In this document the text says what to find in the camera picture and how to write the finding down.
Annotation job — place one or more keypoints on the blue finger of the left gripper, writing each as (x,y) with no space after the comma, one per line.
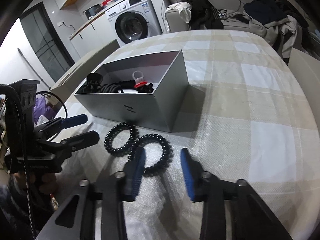
(56,125)
(75,143)

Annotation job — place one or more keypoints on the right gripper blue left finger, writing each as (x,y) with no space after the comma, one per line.
(75,217)

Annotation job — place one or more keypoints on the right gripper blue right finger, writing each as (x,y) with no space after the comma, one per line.
(251,218)

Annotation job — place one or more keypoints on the black hair claw clip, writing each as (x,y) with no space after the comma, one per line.
(93,83)

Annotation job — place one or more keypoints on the black banana hair clip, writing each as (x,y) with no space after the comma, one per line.
(110,88)

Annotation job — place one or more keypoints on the white round badge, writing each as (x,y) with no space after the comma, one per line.
(127,91)

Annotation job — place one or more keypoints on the red oval hair clip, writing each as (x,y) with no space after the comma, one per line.
(138,77)

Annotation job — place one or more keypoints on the left hand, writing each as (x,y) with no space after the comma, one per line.
(46,183)

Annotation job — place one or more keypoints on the purple plastic bag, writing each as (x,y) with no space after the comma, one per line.
(41,108)

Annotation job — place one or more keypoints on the beige cardboard box left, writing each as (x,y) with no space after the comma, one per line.
(78,72)

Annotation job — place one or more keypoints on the silver cardboard box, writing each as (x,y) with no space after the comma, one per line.
(157,110)

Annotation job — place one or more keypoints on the dark glass door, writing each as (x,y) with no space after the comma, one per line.
(45,41)

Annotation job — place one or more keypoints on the white kitchen cabinet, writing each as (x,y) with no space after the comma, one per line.
(94,35)

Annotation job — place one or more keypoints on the plaid tablecloth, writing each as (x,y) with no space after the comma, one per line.
(244,116)

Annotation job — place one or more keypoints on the black cooking pot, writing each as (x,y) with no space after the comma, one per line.
(92,11)

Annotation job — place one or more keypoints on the white washing machine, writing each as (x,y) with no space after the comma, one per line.
(133,20)

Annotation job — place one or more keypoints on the white cloth on armrest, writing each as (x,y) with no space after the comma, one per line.
(183,9)

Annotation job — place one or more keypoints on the black garment on armrest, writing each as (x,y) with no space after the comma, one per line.
(204,13)

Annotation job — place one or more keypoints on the pile of dark clothes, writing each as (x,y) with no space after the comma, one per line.
(280,24)

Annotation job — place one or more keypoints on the grey sofa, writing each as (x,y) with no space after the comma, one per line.
(232,16)

